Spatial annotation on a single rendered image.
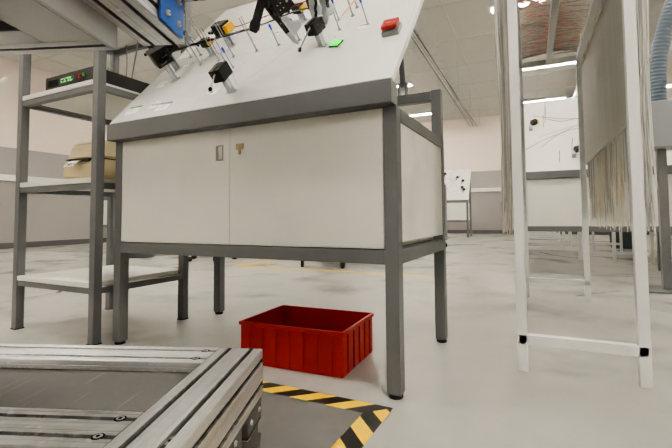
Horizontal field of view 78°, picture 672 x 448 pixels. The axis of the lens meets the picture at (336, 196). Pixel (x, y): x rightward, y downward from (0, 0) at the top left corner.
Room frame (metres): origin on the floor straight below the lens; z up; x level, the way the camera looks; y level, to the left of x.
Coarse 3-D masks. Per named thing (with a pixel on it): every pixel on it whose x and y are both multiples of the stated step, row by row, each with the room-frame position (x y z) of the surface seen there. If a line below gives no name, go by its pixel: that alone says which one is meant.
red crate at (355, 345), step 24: (264, 312) 1.58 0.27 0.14; (288, 312) 1.69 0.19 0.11; (312, 312) 1.65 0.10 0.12; (336, 312) 1.60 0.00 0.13; (360, 312) 1.57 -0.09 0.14; (264, 336) 1.41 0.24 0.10; (288, 336) 1.37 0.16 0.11; (312, 336) 1.34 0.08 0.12; (336, 336) 1.30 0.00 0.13; (360, 336) 1.44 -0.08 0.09; (264, 360) 1.41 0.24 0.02; (288, 360) 1.37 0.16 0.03; (312, 360) 1.34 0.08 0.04; (336, 360) 1.30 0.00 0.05; (360, 360) 1.42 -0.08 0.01
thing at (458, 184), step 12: (444, 180) 10.27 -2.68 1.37; (456, 180) 10.14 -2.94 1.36; (468, 180) 10.01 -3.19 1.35; (456, 192) 9.89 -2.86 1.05; (468, 192) 9.77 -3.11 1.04; (456, 204) 9.71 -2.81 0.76; (468, 204) 9.97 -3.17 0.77; (456, 216) 9.71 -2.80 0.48; (468, 216) 9.59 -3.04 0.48; (468, 228) 9.59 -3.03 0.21
